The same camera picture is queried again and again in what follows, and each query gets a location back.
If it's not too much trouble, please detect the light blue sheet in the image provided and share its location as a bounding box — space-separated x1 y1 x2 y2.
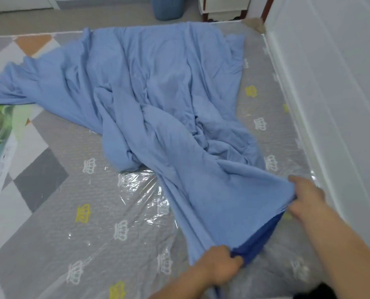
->
0 21 298 299

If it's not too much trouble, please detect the person's right hand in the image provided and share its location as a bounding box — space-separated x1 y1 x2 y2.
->
287 175 327 220

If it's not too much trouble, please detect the black hanging garment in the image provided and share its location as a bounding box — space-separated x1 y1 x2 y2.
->
309 282 338 299

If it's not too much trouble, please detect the grey crown print mattress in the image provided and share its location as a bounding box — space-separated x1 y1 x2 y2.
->
0 23 332 299

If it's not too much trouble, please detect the person's left forearm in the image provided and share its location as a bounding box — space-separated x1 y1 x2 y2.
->
149 267 217 299

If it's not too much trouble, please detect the white nightstand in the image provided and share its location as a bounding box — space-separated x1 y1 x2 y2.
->
198 0 253 22

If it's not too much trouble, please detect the person's right forearm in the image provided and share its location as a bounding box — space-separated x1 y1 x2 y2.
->
296 201 370 299

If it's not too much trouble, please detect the person's left hand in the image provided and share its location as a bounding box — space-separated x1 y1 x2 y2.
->
197 245 245 286

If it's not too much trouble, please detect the white wooden bed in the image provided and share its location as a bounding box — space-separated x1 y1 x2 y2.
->
260 0 370 260

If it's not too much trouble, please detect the white wardrobe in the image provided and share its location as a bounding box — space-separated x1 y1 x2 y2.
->
0 0 60 14

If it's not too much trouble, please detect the blue bin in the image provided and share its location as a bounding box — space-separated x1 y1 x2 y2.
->
151 0 186 22

